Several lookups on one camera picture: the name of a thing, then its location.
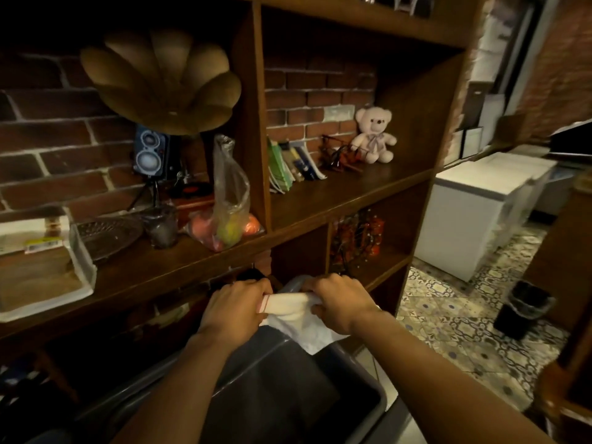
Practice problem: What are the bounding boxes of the person's left hand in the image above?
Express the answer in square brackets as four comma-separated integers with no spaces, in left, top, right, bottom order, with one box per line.
[198,278,273,349]

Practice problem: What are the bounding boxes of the person's right hand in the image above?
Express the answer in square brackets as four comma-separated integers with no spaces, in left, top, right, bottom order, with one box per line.
[301,274,382,335]

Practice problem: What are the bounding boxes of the person's left forearm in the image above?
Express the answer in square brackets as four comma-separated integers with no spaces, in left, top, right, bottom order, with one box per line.
[111,330,246,444]

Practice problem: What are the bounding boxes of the person's right forearm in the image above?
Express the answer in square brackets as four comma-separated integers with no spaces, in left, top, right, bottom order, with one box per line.
[349,309,556,444]

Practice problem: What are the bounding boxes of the red black decorative ornament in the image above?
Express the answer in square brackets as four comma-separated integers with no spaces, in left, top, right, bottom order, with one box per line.
[330,209,386,274]

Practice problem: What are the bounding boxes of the clear plastic bag of fruit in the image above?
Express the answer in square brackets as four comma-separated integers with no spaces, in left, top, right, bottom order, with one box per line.
[184,135,265,253]

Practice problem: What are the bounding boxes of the dark wooden shelf unit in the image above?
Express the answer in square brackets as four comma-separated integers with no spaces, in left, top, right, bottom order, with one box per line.
[0,0,487,414]

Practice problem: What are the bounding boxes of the dark grey trash bin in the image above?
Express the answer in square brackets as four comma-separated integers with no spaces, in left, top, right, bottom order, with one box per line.
[74,275,413,444]

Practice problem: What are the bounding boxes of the clear glass cup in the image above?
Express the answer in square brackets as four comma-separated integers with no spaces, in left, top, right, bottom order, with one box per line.
[141,203,180,249]

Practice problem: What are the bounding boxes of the row of leaning books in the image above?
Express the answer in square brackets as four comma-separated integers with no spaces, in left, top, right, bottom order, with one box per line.
[267,138,327,195]

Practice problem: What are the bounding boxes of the small black tripod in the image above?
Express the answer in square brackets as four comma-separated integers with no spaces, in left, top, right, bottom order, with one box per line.
[127,177,163,212]

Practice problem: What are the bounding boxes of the white chest freezer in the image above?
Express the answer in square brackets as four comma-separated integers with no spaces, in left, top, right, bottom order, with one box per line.
[414,160,533,283]
[481,152,558,229]

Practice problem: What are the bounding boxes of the pink teddy bear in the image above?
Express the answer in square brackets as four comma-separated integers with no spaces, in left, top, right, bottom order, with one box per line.
[350,106,398,164]

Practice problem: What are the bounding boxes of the white framed boards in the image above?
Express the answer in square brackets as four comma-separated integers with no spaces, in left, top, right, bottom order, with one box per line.
[444,126,484,167]

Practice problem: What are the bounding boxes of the small black lined waste bin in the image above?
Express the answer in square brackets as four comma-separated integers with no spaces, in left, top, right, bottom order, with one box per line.
[493,280,557,341]

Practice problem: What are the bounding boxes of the white shallow tray box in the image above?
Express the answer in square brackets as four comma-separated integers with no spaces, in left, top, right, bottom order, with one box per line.
[0,206,98,323]

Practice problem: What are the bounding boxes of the brass gramophone horn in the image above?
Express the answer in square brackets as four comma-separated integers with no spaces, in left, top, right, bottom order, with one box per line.
[80,28,242,136]

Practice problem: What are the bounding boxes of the white packet with yellow label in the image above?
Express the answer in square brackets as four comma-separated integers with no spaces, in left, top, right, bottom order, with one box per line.
[0,216,71,256]

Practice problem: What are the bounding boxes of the brown wooden counter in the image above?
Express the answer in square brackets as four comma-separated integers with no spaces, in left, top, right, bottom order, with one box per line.
[522,170,592,444]

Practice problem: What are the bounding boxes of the black countertop appliance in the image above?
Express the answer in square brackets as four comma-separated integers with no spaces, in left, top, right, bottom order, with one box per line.
[548,119,592,158]

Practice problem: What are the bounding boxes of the clear glassware group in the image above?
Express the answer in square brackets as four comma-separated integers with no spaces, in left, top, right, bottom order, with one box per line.
[351,0,436,19]

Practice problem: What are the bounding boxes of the wooden gramophone base with record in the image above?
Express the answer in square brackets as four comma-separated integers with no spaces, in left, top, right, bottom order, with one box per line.
[168,179,216,228]

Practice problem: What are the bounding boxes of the red wire bicycle ornament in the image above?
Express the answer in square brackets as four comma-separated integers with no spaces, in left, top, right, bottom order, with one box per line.
[319,136,367,174]

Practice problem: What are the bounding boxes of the blue twin lens toy camera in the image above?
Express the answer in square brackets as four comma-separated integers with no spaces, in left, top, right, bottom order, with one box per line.
[133,125,171,179]

